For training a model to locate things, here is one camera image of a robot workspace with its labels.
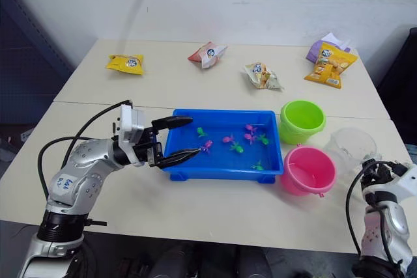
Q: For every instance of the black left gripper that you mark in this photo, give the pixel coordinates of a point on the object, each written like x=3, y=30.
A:
x=147, y=151

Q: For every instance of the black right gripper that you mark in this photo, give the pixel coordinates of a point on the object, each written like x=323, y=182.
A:
x=387, y=169

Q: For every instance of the clear plastic cup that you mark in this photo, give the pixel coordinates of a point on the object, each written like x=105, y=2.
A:
x=352, y=144

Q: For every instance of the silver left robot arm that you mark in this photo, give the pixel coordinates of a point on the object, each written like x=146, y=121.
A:
x=81, y=161

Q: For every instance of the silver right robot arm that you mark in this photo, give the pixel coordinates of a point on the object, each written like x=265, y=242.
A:
x=391, y=222

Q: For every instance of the pink toy fish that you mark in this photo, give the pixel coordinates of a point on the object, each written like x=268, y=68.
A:
x=228, y=139
x=250, y=127
x=207, y=145
x=249, y=138

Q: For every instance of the blue plastic tub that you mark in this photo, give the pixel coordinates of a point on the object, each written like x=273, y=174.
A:
x=221, y=161

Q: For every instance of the pink plastic bucket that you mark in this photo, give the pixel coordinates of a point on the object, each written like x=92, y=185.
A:
x=293, y=183

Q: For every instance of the green plastic bucket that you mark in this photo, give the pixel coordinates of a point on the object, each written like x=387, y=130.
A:
x=294, y=131

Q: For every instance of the black chair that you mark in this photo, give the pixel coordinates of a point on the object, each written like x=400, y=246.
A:
x=402, y=89

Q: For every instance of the red and white snack bag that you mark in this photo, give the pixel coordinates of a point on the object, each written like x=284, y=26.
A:
x=207, y=55

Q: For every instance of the small yellow snack bag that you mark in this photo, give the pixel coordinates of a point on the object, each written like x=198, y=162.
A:
x=125, y=64

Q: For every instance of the large yellow chips bag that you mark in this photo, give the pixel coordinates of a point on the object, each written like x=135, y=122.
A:
x=329, y=66

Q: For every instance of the beige snack bag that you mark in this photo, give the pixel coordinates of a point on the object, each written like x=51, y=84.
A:
x=262, y=76

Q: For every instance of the dark rounded shape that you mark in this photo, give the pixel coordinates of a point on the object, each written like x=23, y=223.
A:
x=176, y=263

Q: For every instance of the purple snack bag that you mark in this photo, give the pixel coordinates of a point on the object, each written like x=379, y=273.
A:
x=314, y=50

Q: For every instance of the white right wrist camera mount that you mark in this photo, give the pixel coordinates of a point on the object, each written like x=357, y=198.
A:
x=408, y=180

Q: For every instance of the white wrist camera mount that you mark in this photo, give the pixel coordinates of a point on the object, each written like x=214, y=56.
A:
x=127, y=121
x=408, y=180

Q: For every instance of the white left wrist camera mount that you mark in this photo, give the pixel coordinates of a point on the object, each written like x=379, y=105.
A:
x=127, y=121

